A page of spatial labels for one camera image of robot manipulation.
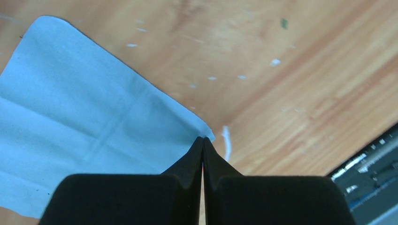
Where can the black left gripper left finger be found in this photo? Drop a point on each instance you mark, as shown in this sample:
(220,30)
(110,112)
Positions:
(169,198)

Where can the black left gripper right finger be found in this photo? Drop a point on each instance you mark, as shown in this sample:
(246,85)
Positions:
(232,198)

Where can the light blue cleaning cloth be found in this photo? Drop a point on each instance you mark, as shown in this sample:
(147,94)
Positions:
(68,106)

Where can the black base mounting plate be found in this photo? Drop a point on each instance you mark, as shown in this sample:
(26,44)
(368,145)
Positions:
(369,181)

